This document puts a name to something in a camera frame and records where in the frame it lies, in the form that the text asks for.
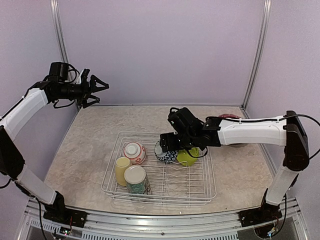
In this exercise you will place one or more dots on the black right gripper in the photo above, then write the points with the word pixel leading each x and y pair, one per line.
pixel 171 146

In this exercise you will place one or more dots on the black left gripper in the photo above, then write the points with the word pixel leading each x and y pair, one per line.
pixel 87 91

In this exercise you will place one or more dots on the blue white patterned bowl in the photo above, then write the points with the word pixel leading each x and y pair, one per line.
pixel 165 157

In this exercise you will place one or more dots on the lime green bowl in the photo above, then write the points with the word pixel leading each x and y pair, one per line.
pixel 188 160

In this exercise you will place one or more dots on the white red patterned bowl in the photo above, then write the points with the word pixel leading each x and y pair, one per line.
pixel 135 152

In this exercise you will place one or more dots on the teal patterned cup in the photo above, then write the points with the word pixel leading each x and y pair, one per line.
pixel 137 181

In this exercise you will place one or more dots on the pale yellow cup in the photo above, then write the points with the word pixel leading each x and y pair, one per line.
pixel 121 165

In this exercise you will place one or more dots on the pink polka dot plate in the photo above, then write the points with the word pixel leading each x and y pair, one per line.
pixel 229 116

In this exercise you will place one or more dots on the large black round plate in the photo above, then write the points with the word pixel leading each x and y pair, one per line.
pixel 238 145

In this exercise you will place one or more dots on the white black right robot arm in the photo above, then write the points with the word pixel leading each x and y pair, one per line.
pixel 287 131

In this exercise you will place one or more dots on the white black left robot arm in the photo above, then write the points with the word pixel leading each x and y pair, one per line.
pixel 63 82

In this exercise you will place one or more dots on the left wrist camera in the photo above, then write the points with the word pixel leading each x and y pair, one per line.
pixel 82 76

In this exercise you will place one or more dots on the white wire dish rack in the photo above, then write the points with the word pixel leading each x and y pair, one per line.
pixel 170 184

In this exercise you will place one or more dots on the aluminium frame post left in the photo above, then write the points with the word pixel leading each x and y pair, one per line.
pixel 57 25

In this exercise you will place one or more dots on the aluminium frame post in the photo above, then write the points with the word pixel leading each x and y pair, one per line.
pixel 57 25
pixel 258 53

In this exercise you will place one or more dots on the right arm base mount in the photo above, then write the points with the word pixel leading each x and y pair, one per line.
pixel 262 214

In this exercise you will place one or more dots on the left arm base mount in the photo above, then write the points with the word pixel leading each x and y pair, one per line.
pixel 59 213

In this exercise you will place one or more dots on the aluminium front rail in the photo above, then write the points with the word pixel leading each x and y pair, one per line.
pixel 103 225

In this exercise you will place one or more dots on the aluminium frame post right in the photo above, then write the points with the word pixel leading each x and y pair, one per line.
pixel 258 53

